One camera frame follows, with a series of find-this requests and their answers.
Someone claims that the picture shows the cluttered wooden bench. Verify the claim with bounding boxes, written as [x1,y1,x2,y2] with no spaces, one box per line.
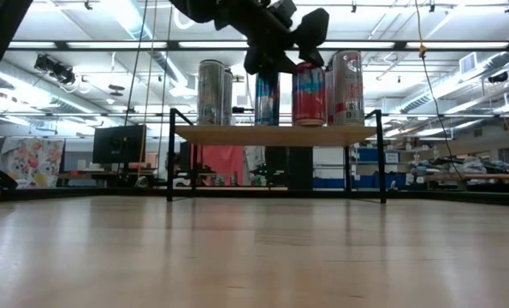
[424,172,509,181]

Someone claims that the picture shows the black computer monitor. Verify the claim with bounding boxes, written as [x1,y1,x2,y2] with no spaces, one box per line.
[92,124,147,165]

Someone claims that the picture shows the Celsius Tropical Vibe can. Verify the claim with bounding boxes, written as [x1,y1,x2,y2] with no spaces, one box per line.
[197,59,225,127]

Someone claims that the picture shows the white Celsius energy can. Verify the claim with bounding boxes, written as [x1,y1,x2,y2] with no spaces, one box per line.
[223,68,234,127]

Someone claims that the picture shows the blue storage bins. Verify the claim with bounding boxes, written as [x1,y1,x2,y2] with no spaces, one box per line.
[312,147,407,190]

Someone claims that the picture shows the orange pink hanging cloth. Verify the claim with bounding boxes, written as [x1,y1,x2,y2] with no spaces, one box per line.
[196,145,246,187]

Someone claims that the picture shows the red Fanta soda can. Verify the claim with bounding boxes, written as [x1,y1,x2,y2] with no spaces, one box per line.
[291,62,327,127]

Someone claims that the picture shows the blue silver Red Bull can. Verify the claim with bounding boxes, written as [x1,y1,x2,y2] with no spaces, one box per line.
[254,71,281,127]

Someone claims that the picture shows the wooden shelf black metal legs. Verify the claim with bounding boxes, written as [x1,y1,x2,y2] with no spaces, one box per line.
[166,108,387,204]

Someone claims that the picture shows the black ceiling-hung device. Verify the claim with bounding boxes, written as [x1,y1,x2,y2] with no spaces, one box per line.
[33,53,78,86]

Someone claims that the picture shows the yellow hanging cable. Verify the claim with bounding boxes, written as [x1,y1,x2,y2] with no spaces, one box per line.
[136,0,159,179]
[414,0,429,59]

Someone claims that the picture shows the white hanging ring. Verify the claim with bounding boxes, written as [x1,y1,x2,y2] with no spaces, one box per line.
[172,8,196,30]

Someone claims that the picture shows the Celsius can pink band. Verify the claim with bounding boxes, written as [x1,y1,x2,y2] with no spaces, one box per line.
[331,50,365,127]

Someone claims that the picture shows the floral hanging cloth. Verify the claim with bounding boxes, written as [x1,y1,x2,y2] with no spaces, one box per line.
[0,136,67,190]

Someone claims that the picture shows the black hanging cable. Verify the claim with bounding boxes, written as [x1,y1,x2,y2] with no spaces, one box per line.
[123,0,149,127]

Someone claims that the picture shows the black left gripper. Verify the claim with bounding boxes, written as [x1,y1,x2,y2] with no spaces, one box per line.
[213,0,330,76]

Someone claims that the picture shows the white patterned hanging cloth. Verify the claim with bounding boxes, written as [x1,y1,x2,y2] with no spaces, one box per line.
[244,145,267,187]

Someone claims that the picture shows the black aluminium rig frame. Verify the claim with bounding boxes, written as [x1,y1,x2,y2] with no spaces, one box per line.
[0,162,509,209]

